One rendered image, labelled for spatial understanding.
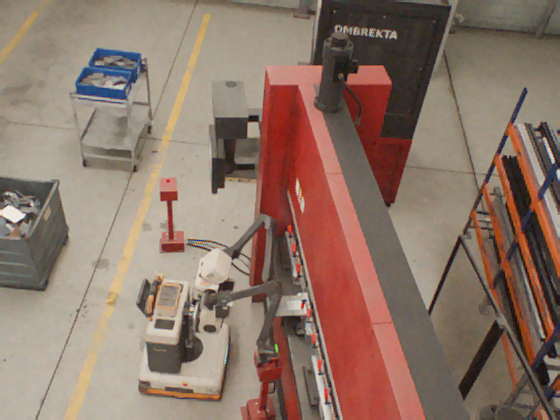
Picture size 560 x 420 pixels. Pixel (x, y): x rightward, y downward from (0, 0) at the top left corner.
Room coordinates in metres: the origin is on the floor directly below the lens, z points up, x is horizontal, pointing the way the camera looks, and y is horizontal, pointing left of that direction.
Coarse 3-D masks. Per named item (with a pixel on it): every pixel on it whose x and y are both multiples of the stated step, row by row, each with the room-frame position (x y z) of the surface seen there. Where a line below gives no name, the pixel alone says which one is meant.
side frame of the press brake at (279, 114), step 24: (288, 72) 3.81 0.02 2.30; (312, 72) 3.85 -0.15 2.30; (360, 72) 3.92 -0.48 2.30; (384, 72) 3.95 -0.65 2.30; (264, 96) 3.83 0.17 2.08; (288, 96) 3.66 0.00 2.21; (360, 96) 3.76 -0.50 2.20; (384, 96) 3.80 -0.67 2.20; (264, 120) 3.75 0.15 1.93; (288, 120) 3.66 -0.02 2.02; (360, 120) 3.77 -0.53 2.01; (264, 144) 3.67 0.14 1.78; (288, 144) 3.67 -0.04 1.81; (264, 168) 3.63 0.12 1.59; (288, 168) 3.67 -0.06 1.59; (264, 192) 3.64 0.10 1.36; (288, 216) 3.68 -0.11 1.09; (264, 240) 3.64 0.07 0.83
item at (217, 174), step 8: (216, 144) 3.86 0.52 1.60; (216, 152) 3.75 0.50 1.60; (224, 152) 3.81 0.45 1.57; (216, 160) 3.69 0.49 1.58; (224, 160) 3.73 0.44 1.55; (216, 168) 3.69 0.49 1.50; (224, 168) 3.73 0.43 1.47; (216, 176) 3.69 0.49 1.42; (224, 176) 3.73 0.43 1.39; (216, 184) 3.69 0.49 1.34; (216, 192) 3.69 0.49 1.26
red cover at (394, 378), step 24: (312, 96) 3.54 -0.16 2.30; (312, 120) 3.26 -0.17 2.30; (312, 144) 3.10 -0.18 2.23; (336, 168) 2.80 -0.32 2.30; (336, 192) 2.59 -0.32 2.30; (336, 216) 2.43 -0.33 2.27; (360, 240) 2.23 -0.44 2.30; (360, 264) 2.06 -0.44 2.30; (360, 288) 1.91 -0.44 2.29; (360, 312) 1.84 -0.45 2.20; (384, 312) 1.77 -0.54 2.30; (384, 336) 1.64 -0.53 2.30; (384, 360) 1.51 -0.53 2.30; (384, 384) 1.44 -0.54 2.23; (408, 384) 1.41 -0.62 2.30; (408, 408) 1.30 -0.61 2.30
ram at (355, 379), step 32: (320, 192) 2.83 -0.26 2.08; (320, 224) 2.72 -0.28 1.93; (320, 256) 2.61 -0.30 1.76; (320, 288) 2.49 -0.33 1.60; (320, 320) 2.38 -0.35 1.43; (352, 320) 1.94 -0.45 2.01; (352, 352) 1.84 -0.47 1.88; (352, 384) 1.74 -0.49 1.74; (352, 416) 1.64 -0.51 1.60; (384, 416) 1.39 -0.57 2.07
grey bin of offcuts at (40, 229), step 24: (0, 192) 4.23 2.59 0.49; (24, 192) 4.23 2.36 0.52; (48, 192) 4.23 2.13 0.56; (0, 216) 3.87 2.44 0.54; (24, 216) 3.94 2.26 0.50; (48, 216) 3.90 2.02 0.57; (0, 240) 3.45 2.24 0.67; (24, 240) 3.45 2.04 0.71; (48, 240) 3.79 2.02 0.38; (0, 264) 3.46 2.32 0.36; (24, 264) 3.46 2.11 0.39; (48, 264) 3.69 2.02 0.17; (24, 288) 3.50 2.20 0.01
